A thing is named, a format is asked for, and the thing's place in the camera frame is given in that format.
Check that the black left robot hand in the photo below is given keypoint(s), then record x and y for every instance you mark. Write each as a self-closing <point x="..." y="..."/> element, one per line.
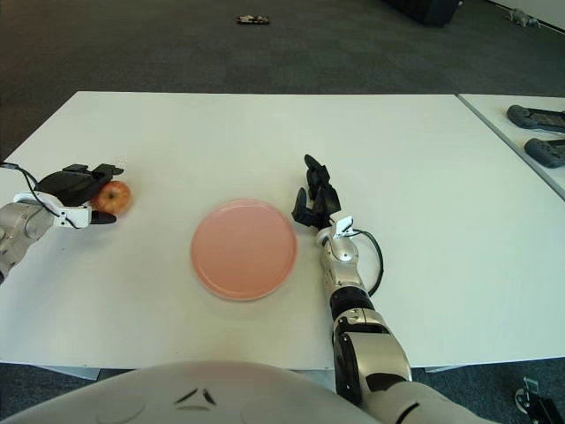
<point x="66" y="185"/>

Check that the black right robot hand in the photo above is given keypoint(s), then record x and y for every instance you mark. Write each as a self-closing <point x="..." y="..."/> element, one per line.
<point x="324" y="201"/>

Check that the red apple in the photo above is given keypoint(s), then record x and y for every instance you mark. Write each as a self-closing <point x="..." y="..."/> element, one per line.
<point x="115" y="196"/>

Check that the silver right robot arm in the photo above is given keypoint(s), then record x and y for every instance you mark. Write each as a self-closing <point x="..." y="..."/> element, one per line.
<point x="342" y="256"/>

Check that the pink round plate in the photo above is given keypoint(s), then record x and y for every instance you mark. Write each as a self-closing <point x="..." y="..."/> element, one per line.
<point x="243" y="249"/>

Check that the white neighbouring table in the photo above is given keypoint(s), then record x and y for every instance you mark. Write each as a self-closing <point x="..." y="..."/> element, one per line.
<point x="494" y="111"/>

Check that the small dark patterned floor object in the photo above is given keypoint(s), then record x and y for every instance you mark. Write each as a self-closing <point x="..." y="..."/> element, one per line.
<point x="252" y="20"/>

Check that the large black floor object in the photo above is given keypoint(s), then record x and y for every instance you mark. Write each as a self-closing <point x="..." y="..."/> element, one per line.
<point x="424" y="11"/>

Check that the grey handheld controller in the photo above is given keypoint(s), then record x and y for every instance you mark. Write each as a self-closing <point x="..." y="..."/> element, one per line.
<point x="547" y="153"/>
<point x="532" y="118"/>

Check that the grey robot torso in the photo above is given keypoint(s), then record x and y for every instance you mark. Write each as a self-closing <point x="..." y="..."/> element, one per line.
<point x="176" y="393"/>

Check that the small grey floor object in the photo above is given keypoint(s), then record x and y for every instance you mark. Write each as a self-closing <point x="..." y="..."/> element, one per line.
<point x="523" y="17"/>

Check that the black metal wheeled stand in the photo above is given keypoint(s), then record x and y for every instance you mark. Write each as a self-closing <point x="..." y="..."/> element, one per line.
<point x="536" y="404"/>

